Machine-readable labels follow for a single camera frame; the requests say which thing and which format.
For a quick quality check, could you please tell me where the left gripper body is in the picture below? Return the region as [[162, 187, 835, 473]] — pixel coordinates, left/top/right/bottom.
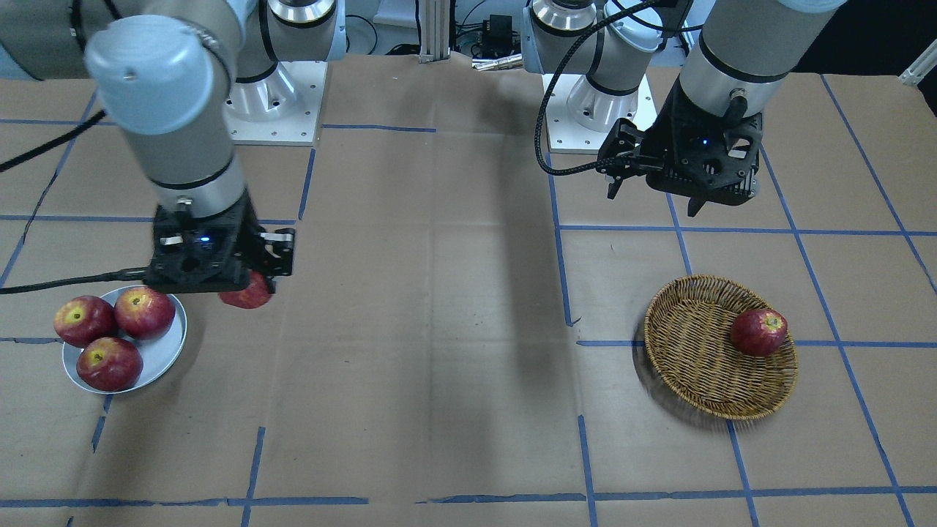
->
[[643, 80, 763, 206]]

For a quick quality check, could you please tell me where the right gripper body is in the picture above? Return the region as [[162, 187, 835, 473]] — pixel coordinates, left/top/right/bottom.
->
[[143, 193, 272, 294]]

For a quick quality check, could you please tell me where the red yellow apple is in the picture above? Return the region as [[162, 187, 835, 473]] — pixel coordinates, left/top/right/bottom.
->
[[217, 270, 274, 310]]

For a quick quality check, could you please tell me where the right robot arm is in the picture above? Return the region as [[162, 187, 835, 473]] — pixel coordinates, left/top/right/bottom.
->
[[1, 1, 347, 294]]

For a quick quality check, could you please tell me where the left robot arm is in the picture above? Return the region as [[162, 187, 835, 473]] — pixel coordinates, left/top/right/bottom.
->
[[521, 1, 841, 217]]

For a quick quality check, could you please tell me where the red apple on plate far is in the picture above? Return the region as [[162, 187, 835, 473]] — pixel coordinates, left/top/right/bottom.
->
[[113, 286, 176, 340]]

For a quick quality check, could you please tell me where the light blue plate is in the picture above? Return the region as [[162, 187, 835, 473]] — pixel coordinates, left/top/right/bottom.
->
[[61, 285, 188, 396]]

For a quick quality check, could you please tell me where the round wicker basket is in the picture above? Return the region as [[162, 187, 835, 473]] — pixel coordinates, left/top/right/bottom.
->
[[642, 274, 799, 421]]

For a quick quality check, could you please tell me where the dark red apple in basket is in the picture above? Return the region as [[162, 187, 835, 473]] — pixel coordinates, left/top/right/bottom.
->
[[729, 308, 788, 357]]

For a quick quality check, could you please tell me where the red apple on plate side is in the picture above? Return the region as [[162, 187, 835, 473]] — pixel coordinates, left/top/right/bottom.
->
[[76, 337, 143, 392]]

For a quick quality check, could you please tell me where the red apple on plate near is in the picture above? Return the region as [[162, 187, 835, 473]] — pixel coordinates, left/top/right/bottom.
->
[[53, 296, 119, 349]]

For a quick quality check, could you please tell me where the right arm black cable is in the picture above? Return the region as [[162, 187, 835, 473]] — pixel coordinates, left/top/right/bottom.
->
[[0, 269, 151, 295]]

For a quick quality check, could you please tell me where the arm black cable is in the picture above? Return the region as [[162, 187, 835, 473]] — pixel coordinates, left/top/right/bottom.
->
[[534, 0, 660, 176], [0, 269, 151, 295]]

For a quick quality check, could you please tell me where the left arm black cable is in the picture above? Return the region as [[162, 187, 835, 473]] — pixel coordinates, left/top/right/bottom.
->
[[534, 0, 660, 176]]

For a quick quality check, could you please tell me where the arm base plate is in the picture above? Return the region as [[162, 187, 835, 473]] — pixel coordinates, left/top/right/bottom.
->
[[224, 62, 329, 147], [545, 74, 658, 154]]

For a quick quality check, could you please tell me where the aluminium frame post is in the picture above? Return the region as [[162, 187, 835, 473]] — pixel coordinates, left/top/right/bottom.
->
[[415, 1, 454, 64]]

